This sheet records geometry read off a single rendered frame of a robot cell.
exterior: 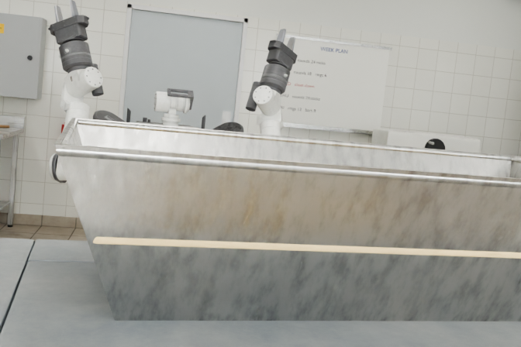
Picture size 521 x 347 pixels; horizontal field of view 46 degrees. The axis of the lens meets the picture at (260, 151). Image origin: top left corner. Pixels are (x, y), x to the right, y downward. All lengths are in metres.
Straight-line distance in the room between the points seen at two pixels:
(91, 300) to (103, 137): 0.21
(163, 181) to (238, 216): 0.06
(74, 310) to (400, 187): 0.27
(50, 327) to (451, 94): 6.04
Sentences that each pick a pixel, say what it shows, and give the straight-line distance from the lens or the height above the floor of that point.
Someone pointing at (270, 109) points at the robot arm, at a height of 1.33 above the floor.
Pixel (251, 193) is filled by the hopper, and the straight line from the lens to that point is 0.44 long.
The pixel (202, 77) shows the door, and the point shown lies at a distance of 5.78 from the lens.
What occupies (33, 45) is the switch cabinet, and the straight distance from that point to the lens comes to 5.65.
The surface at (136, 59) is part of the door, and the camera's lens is 5.78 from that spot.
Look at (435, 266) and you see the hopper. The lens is 0.54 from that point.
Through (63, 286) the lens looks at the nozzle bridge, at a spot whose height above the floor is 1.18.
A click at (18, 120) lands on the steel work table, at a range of 5.81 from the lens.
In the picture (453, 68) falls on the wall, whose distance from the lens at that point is 6.41.
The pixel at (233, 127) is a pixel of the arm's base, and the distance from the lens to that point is 2.11.
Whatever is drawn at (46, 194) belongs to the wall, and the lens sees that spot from 5.91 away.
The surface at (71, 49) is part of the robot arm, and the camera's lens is 1.92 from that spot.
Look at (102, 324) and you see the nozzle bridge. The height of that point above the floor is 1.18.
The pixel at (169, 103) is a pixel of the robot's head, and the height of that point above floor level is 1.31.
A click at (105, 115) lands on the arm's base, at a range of 2.06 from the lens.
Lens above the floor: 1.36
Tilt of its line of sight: 5 degrees down
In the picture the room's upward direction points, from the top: 6 degrees clockwise
